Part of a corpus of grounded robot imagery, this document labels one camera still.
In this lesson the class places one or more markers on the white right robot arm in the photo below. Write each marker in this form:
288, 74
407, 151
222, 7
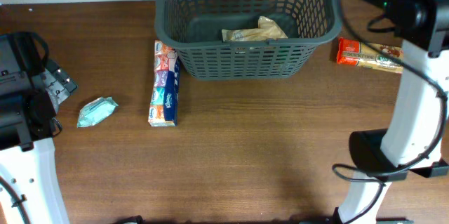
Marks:
412, 142

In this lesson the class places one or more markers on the teal wet wipes packet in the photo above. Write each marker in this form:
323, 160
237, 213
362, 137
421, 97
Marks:
96, 111

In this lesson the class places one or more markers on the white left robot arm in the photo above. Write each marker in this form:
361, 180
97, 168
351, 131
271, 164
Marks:
32, 89

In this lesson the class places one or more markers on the grey plastic mesh basket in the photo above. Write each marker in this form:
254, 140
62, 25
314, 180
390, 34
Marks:
194, 29

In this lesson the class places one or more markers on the San Remo spaghetti packet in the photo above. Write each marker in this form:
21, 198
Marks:
355, 53

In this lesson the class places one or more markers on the brown paper bag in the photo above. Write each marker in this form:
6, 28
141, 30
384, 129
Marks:
267, 29

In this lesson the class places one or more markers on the colourful Kleenex tissue pack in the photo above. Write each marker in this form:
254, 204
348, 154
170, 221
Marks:
164, 102

